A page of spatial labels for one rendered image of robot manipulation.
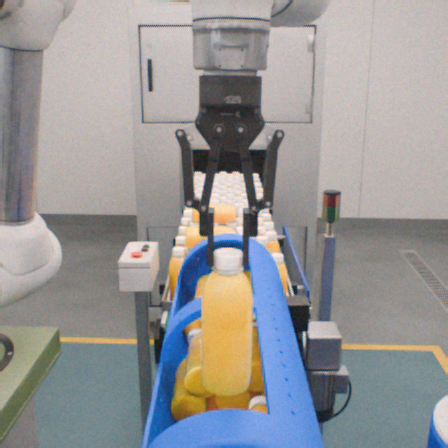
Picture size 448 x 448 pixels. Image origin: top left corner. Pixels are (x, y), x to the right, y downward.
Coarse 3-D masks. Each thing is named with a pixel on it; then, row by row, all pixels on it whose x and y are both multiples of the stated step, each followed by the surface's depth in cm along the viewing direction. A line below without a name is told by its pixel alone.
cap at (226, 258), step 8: (224, 248) 72; (232, 248) 72; (216, 256) 69; (224, 256) 69; (232, 256) 69; (240, 256) 70; (216, 264) 70; (224, 264) 69; (232, 264) 69; (240, 264) 70
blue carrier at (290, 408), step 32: (192, 256) 145; (256, 256) 136; (192, 288) 153; (256, 288) 115; (192, 320) 106; (256, 320) 101; (288, 320) 113; (288, 352) 95; (160, 384) 103; (288, 384) 83; (160, 416) 99; (192, 416) 72; (224, 416) 71; (256, 416) 71; (288, 416) 74
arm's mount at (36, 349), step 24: (0, 336) 125; (24, 336) 126; (48, 336) 126; (0, 360) 116; (24, 360) 116; (48, 360) 123; (0, 384) 108; (24, 384) 110; (0, 408) 100; (24, 408) 110; (0, 432) 100
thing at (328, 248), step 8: (328, 240) 191; (328, 248) 192; (328, 256) 193; (328, 264) 194; (328, 272) 194; (320, 280) 199; (328, 280) 195; (320, 288) 199; (328, 288) 196; (320, 296) 199; (328, 296) 197; (320, 304) 200; (328, 304) 198; (320, 312) 200; (328, 312) 199; (320, 320) 200; (328, 320) 200; (320, 424) 213
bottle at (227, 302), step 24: (216, 288) 69; (240, 288) 69; (216, 312) 69; (240, 312) 70; (216, 336) 70; (240, 336) 71; (216, 360) 71; (240, 360) 72; (216, 384) 72; (240, 384) 73
